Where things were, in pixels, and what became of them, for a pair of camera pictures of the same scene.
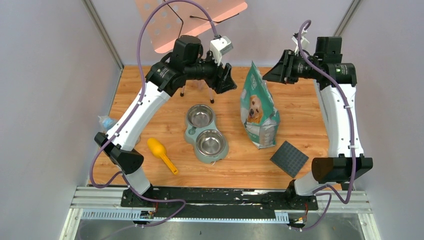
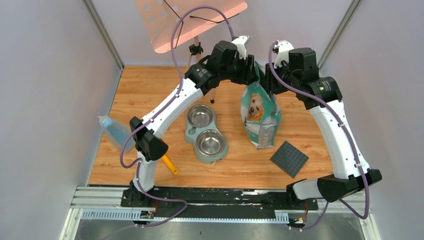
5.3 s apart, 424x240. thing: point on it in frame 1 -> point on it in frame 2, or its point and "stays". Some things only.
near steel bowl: (210, 142) stays
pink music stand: (167, 22) stays
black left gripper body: (218, 75) -> (250, 71)
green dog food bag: (260, 116) stays
